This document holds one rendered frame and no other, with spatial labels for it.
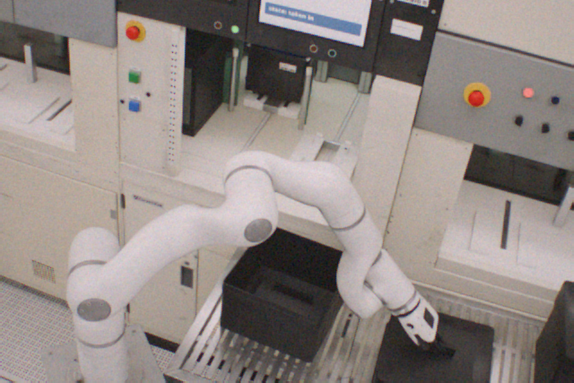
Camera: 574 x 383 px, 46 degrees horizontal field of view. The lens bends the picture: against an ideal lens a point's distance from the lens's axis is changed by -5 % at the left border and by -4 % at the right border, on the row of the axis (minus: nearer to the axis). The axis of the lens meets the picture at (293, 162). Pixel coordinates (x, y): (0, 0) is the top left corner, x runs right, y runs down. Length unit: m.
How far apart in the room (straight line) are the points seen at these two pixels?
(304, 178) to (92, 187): 1.17
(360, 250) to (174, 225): 0.42
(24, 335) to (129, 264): 1.54
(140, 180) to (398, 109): 0.93
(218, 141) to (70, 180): 0.53
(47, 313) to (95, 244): 1.50
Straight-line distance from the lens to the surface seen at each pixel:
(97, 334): 1.64
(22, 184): 2.66
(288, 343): 1.88
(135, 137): 2.25
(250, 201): 1.37
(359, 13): 1.78
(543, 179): 2.48
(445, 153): 1.92
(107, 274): 1.48
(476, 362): 1.90
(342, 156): 2.38
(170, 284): 2.58
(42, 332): 2.98
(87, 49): 2.17
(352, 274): 1.61
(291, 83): 2.53
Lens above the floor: 2.25
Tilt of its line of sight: 35 degrees down
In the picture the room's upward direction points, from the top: 8 degrees clockwise
